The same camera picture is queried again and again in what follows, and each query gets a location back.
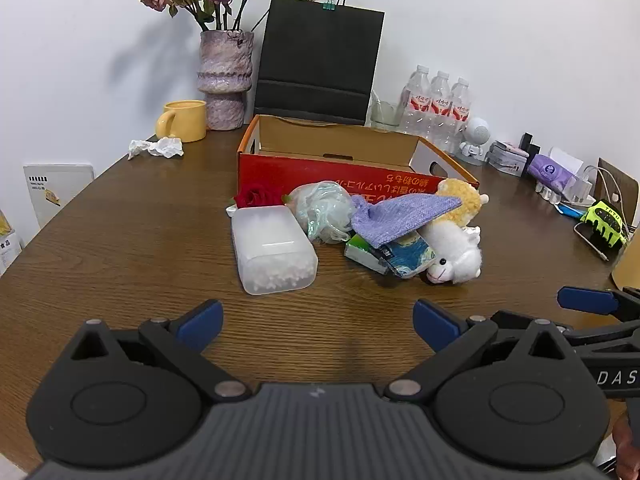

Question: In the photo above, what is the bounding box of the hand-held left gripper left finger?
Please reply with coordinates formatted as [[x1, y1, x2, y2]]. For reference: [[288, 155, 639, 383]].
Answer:
[[70, 299, 251, 402]]

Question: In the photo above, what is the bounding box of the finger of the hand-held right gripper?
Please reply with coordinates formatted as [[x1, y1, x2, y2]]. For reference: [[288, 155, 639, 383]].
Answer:
[[557, 286, 640, 323], [490, 310, 640, 350]]

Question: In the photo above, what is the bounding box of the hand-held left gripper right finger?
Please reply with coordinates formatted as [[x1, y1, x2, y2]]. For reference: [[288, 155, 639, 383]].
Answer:
[[385, 299, 576, 402]]

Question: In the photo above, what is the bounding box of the white and yellow alpaca plush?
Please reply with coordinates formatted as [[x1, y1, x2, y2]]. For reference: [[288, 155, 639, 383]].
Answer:
[[420, 178, 491, 285]]

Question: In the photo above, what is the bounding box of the blue snack packet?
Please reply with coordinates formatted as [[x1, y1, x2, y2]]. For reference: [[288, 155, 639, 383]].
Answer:
[[375, 237, 436, 280]]

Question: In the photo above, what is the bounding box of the translucent plastic container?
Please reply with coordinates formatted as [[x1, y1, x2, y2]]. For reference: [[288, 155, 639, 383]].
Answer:
[[231, 206, 319, 296]]

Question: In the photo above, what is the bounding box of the purple cloth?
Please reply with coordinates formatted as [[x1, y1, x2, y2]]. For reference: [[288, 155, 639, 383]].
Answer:
[[350, 194, 463, 249]]

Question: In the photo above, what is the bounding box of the red artificial rose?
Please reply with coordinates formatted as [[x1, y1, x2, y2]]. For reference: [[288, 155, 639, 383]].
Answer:
[[227, 184, 293, 211]]

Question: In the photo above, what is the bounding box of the clear plastic bag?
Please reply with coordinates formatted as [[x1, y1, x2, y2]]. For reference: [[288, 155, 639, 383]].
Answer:
[[289, 180, 357, 245]]

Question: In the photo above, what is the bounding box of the red cardboard box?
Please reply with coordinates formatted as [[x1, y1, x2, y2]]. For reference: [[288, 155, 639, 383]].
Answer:
[[236, 114, 480, 208]]

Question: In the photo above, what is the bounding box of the person's right hand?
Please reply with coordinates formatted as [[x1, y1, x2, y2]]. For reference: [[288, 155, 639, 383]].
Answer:
[[611, 400, 640, 480]]

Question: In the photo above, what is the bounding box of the tan wooden chair back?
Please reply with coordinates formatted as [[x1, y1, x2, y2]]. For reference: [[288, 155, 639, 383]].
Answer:
[[611, 240, 640, 291]]

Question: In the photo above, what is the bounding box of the neon yellow hand grip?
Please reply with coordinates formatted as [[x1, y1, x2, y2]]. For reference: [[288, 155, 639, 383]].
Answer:
[[580, 200, 628, 248]]

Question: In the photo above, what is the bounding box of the white charger block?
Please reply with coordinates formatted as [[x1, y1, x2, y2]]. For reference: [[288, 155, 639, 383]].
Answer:
[[565, 170, 601, 206]]

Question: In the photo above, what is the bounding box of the brown board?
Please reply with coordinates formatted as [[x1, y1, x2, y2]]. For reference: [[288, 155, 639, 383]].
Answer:
[[595, 157, 640, 221]]

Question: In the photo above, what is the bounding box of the purple packet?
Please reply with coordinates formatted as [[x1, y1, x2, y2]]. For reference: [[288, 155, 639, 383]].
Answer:
[[527, 154, 581, 195]]

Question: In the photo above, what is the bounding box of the grey tin box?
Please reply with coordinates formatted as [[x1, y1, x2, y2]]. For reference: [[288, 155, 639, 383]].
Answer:
[[486, 142, 528, 177]]

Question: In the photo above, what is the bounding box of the small black box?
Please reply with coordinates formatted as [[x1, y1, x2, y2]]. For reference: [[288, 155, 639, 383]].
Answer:
[[519, 132, 542, 166]]

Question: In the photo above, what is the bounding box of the crumpled white tissue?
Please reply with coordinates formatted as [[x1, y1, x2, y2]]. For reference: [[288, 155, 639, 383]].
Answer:
[[127, 136, 184, 161]]

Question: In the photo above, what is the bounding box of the white robot figurine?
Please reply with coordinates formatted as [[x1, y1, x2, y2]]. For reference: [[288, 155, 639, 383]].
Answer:
[[458, 117, 493, 166]]

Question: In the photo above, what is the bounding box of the yellow mug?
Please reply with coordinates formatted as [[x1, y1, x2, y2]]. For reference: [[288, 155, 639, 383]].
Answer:
[[155, 100, 208, 143]]

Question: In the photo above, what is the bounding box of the clear water bottle red label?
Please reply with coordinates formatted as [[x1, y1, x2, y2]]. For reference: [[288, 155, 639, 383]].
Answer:
[[447, 77, 472, 153], [400, 65, 432, 136], [427, 70, 454, 146]]

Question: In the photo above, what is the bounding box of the yellow and white package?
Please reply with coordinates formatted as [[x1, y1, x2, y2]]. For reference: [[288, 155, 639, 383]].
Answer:
[[0, 207, 23, 276]]

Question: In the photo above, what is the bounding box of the glass cup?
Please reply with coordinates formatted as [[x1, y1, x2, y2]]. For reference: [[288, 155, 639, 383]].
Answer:
[[369, 91, 405, 131]]

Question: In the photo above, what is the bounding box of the purple ceramic vase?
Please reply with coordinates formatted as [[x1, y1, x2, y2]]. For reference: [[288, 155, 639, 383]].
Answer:
[[196, 30, 255, 132]]

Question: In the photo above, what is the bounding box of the black paper bag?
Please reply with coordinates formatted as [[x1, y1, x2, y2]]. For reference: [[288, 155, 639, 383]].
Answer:
[[253, 0, 386, 127]]

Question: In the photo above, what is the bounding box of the white cable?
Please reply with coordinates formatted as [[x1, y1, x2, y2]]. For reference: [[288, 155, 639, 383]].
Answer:
[[582, 165, 632, 228]]

